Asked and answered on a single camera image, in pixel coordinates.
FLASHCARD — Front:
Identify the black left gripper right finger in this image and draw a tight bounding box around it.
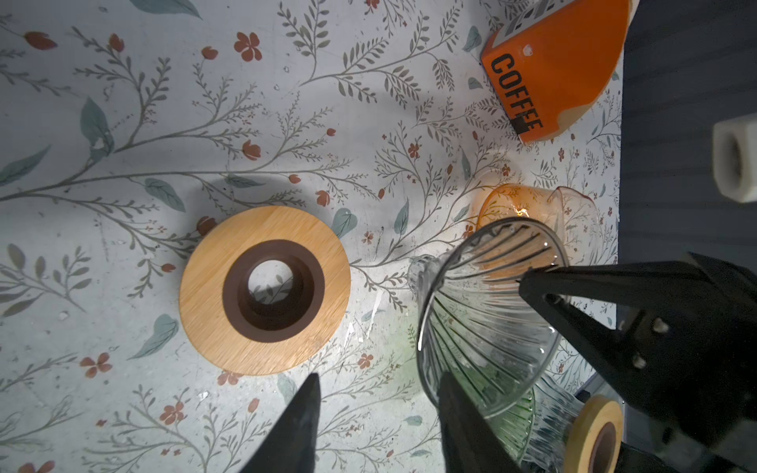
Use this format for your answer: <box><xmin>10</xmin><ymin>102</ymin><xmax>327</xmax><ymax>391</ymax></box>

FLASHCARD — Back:
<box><xmin>438</xmin><ymin>372</ymin><xmax>520</xmax><ymax>472</ymax></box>

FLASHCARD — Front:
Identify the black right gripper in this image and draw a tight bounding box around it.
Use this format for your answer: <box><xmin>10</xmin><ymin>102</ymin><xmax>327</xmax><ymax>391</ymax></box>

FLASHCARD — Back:
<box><xmin>518</xmin><ymin>253</ymin><xmax>756</xmax><ymax>472</ymax></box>

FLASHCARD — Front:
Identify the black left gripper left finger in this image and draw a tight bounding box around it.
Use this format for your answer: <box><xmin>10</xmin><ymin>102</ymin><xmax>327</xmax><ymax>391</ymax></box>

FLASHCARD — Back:
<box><xmin>242</xmin><ymin>372</ymin><xmax>321</xmax><ymax>473</ymax></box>

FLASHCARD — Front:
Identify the grey glass carafe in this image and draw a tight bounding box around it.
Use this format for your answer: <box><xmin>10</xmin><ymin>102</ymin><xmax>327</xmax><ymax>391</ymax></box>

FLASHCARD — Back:
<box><xmin>522</xmin><ymin>376</ymin><xmax>585</xmax><ymax>472</ymax></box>

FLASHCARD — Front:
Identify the wooden dripper ring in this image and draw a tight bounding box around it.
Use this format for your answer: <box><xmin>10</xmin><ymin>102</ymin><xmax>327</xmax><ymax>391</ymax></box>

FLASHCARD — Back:
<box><xmin>563</xmin><ymin>394</ymin><xmax>625</xmax><ymax>473</ymax></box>
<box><xmin>178</xmin><ymin>205</ymin><xmax>353</xmax><ymax>378</ymax></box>

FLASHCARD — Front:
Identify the grey glass dripper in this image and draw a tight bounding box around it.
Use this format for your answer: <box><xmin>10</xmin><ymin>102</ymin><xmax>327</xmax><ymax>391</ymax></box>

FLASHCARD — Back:
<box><xmin>408</xmin><ymin>217</ymin><xmax>569</xmax><ymax>418</ymax></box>

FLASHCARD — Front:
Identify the orange coffee filter box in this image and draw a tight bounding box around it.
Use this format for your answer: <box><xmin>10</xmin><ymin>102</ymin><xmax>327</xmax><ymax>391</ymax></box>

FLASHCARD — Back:
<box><xmin>481</xmin><ymin>0</ymin><xmax>638</xmax><ymax>144</ymax></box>

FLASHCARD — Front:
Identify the orange glass carafe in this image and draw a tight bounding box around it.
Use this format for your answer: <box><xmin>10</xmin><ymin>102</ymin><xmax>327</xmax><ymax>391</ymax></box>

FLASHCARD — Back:
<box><xmin>476</xmin><ymin>183</ymin><xmax>601</xmax><ymax>265</ymax></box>

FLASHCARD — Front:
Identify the floral table mat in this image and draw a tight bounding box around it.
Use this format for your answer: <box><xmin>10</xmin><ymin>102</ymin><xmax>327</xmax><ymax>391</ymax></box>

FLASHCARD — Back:
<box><xmin>1</xmin><ymin>1</ymin><xmax>622</xmax><ymax>472</ymax></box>

